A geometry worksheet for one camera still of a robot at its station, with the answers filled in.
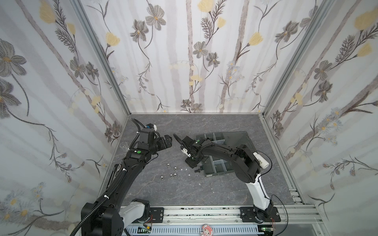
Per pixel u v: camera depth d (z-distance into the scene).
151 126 0.73
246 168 0.53
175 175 0.87
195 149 0.69
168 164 0.91
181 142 0.76
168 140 0.73
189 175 0.88
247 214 0.73
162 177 0.86
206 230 0.67
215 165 0.89
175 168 0.90
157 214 0.73
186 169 0.91
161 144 0.72
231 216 0.76
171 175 0.87
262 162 0.88
